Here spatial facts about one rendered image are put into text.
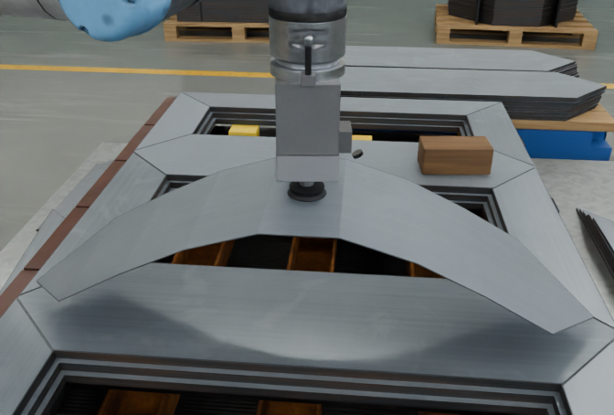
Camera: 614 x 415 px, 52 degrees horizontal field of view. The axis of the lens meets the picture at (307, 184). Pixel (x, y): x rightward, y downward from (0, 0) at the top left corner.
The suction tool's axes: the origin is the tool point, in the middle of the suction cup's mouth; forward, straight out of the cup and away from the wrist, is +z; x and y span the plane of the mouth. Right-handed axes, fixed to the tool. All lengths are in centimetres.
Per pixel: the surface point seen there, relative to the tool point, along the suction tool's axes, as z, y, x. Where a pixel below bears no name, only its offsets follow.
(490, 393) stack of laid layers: 16.9, -11.8, -19.7
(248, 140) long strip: 16, 53, 11
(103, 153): 33, 84, 50
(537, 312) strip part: 8.3, -8.8, -24.3
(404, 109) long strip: 16, 69, -22
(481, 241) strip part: 5.5, 0.4, -20.3
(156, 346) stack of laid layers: 15.8, -5.7, 17.1
